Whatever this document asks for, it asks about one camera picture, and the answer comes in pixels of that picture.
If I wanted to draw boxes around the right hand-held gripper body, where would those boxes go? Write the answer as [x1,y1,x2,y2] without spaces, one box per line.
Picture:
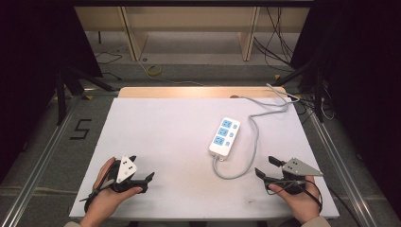
[264,157,324,195]

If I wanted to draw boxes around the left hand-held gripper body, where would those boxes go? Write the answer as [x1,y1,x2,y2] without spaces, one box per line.
[108,154,149,194]

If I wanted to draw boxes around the person's right hand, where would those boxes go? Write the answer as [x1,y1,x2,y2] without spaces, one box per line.
[268,176,322,225]

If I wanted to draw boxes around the person's left hand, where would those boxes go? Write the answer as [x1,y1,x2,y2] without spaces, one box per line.
[78,156,144,227]

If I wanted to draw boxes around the white board table cover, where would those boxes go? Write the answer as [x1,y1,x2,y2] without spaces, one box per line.
[68,96,340,220]

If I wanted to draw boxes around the white power strip blue sockets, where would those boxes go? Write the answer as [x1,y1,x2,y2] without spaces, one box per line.
[208,116,242,158]

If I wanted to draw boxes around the black metal stand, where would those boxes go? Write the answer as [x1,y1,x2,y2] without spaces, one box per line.
[55,64,115,127]
[271,60,326,124]

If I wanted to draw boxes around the yellow tape roll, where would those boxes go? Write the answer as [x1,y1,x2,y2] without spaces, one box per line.
[147,64,164,77]

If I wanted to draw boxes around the dark curtain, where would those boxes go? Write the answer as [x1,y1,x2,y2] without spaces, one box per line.
[0,0,104,183]
[288,0,401,220]

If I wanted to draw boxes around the light wooden shelf unit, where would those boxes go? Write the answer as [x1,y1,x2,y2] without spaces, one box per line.
[74,6,312,62]

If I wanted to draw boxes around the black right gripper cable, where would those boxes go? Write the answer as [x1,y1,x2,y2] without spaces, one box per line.
[265,178,361,227]

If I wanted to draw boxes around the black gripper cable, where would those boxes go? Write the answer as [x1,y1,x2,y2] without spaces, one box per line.
[265,178,361,227]
[78,162,118,214]

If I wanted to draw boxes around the grey power strip cable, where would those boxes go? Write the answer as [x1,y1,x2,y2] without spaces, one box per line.
[212,82,302,181]

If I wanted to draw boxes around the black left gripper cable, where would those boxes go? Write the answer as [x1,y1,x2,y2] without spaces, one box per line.
[78,162,118,214]

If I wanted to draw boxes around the metal floor rail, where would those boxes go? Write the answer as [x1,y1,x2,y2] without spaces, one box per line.
[0,101,79,227]
[306,108,379,227]

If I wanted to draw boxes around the white floor cable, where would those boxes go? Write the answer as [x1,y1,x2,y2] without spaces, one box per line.
[136,59,205,87]

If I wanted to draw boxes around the thin black floor cable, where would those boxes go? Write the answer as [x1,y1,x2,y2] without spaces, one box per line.
[94,50,124,81]

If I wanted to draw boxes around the bundle of black cables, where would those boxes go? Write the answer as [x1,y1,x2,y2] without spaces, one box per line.
[253,7,297,69]

